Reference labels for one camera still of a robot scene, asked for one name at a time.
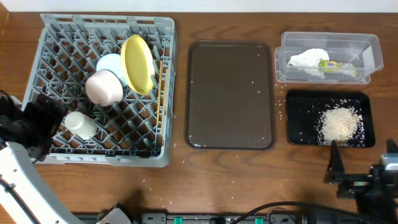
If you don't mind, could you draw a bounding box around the clear plastic waste bin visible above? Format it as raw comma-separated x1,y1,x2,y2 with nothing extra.
274,32,384,84

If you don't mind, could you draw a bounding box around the cream plastic cup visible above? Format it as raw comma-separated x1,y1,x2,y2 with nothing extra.
65,111,97,140

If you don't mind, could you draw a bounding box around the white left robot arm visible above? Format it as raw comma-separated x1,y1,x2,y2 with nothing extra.
1,91,81,223

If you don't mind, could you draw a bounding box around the pink plastic bowl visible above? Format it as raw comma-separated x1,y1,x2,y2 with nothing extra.
85,69,123,106

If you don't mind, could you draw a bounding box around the light blue plastic bowl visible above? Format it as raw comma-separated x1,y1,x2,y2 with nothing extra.
96,54,127,87

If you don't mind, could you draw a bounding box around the white paper napkin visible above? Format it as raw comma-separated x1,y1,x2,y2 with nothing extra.
288,49,330,79

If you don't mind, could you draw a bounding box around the green yellow snack wrapper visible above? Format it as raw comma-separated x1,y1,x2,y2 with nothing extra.
318,60,359,78

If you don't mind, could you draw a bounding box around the pile of white rice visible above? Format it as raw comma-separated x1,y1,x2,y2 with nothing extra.
316,106,364,146

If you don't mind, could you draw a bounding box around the black food waste tray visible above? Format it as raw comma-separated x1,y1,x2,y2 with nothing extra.
287,90,376,147

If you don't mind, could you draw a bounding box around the wooden chopstick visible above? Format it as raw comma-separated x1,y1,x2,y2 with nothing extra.
156,60,163,126
160,68,169,135

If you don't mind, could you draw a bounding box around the yellow plastic plate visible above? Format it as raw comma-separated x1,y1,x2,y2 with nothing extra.
121,35,155,95

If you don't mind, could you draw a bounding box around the dark brown serving tray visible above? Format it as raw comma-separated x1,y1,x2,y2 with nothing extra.
185,40,275,151

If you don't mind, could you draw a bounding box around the grey plastic dish rack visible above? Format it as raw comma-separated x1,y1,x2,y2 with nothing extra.
23,14,178,167

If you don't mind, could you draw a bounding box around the black power cable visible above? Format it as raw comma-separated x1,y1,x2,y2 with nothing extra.
228,201,383,224

